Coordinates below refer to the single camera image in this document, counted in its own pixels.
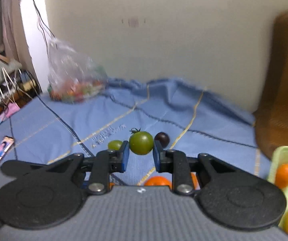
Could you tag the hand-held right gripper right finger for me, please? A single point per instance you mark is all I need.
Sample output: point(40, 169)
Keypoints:
point(157, 157)

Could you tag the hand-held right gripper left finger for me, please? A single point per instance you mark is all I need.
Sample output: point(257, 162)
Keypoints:
point(124, 157)

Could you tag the dark green tomato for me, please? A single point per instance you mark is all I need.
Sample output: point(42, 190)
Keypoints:
point(141, 143)

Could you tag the small orange tomato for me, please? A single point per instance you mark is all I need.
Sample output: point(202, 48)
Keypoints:
point(285, 175)

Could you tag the light green cherry tomato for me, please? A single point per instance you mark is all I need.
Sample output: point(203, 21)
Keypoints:
point(115, 144)

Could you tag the dark purple cherry tomato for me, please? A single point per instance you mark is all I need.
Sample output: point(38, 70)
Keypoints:
point(162, 138)

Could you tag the large orange mandarin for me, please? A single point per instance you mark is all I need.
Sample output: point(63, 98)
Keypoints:
point(157, 181)

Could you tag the blue striped bedsheet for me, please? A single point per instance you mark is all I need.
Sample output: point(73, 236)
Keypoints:
point(83, 120)

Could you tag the clear plastic bag of tomatoes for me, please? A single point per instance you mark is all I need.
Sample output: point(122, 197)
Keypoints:
point(73, 75)

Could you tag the pink packet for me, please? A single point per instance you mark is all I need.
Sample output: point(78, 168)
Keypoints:
point(10, 111)

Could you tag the small card with picture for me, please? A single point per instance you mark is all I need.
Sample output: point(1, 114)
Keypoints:
point(1, 150)

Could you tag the white router with antennas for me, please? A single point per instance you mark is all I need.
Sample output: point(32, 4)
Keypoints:
point(3, 87)

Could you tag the clear adhesive wall hook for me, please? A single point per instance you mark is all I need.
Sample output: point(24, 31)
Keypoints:
point(133, 22)

